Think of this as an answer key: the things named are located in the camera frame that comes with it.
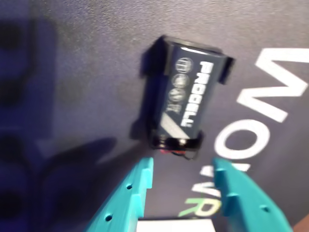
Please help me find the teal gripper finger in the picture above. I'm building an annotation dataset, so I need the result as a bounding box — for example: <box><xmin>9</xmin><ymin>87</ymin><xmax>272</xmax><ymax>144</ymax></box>
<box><xmin>84</xmin><ymin>157</ymin><xmax>155</xmax><ymax>232</ymax></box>
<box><xmin>211</xmin><ymin>157</ymin><xmax>295</xmax><ymax>232</ymax></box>

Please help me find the small black battery pack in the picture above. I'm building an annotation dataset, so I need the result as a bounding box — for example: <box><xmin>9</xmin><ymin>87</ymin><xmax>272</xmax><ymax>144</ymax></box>
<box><xmin>130</xmin><ymin>35</ymin><xmax>235</xmax><ymax>160</ymax></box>

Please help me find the white open cardboard box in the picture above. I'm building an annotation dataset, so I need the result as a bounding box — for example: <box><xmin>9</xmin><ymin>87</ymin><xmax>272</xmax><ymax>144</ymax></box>
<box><xmin>136</xmin><ymin>218</ymin><xmax>217</xmax><ymax>232</ymax></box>

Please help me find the black mat with WOWROBO print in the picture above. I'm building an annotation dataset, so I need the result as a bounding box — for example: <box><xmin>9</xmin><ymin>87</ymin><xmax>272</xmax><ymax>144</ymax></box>
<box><xmin>0</xmin><ymin>0</ymin><xmax>309</xmax><ymax>232</ymax></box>

